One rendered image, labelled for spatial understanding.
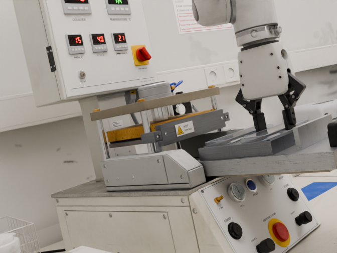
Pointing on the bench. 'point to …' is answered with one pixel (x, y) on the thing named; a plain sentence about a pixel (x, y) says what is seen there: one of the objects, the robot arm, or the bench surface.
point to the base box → (144, 224)
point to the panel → (257, 212)
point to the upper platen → (125, 138)
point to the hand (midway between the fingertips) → (274, 122)
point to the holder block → (248, 148)
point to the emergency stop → (280, 231)
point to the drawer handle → (332, 133)
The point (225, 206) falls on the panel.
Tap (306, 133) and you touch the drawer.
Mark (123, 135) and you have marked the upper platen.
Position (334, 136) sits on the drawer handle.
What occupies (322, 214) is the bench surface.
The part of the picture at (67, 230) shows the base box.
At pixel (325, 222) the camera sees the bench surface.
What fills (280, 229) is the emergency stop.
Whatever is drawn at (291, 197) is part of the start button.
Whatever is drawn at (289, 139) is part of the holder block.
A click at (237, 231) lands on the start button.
